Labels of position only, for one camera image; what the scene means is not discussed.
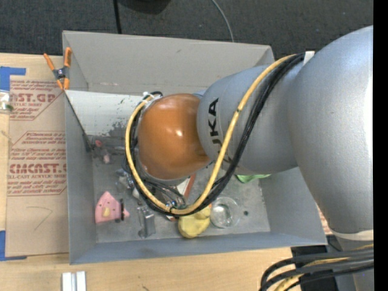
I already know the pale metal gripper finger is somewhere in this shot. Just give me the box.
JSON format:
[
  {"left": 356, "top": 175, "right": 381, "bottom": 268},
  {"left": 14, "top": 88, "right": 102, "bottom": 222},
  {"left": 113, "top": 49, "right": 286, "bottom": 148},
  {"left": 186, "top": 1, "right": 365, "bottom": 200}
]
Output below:
[
  {"left": 136, "top": 206, "right": 147, "bottom": 238},
  {"left": 145, "top": 211, "right": 156, "bottom": 236}
]

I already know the red and white packet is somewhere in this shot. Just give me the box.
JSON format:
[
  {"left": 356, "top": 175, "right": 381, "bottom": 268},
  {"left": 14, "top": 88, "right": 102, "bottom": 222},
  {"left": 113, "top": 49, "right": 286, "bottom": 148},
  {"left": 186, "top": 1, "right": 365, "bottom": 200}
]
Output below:
[{"left": 176, "top": 174, "right": 197, "bottom": 200}]

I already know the small grey shiny thing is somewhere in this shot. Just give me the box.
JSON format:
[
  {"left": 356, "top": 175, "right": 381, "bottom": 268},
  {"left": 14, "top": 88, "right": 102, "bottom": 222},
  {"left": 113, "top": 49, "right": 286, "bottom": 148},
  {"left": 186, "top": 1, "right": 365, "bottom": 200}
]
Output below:
[{"left": 114, "top": 167, "right": 136, "bottom": 194}]

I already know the pink wedge toy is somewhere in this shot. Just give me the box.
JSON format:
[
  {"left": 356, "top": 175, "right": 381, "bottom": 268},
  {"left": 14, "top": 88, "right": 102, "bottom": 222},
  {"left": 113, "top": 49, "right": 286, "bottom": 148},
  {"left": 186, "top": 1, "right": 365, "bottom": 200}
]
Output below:
[{"left": 94, "top": 190, "right": 131, "bottom": 225}]

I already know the yellow soft toy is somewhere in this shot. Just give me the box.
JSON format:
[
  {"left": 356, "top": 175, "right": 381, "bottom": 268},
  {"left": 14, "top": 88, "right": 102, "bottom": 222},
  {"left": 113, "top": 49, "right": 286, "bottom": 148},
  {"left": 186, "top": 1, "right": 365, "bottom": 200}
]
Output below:
[{"left": 177, "top": 206, "right": 212, "bottom": 239}]

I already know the grey and pink toy animal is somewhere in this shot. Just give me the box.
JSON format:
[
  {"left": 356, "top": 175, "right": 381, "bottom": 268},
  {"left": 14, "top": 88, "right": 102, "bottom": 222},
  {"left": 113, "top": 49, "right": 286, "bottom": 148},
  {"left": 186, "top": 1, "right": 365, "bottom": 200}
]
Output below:
[{"left": 90, "top": 136, "right": 112, "bottom": 165}]

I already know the clear glass cup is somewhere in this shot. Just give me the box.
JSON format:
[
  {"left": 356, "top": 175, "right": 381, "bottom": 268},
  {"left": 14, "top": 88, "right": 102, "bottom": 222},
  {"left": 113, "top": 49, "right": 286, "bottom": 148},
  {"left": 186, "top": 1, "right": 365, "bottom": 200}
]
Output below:
[{"left": 209, "top": 196, "right": 241, "bottom": 229}]

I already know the green cloth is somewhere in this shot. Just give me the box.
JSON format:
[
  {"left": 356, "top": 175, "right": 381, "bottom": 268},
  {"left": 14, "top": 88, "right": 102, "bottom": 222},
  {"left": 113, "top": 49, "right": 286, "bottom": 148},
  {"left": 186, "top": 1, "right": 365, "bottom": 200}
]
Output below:
[{"left": 235, "top": 173, "right": 271, "bottom": 184}]

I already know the brown cardboard board, red print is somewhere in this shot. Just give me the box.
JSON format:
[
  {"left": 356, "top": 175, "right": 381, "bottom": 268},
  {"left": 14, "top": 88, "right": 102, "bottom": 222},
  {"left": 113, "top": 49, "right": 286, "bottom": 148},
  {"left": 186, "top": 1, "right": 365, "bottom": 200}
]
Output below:
[{"left": 0, "top": 52, "right": 71, "bottom": 258}]

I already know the grey metal bin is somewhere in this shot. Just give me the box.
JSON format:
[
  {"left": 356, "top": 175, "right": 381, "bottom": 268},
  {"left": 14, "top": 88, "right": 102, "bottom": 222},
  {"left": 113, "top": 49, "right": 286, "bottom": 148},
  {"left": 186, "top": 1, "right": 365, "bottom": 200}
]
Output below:
[{"left": 62, "top": 30, "right": 329, "bottom": 266}]

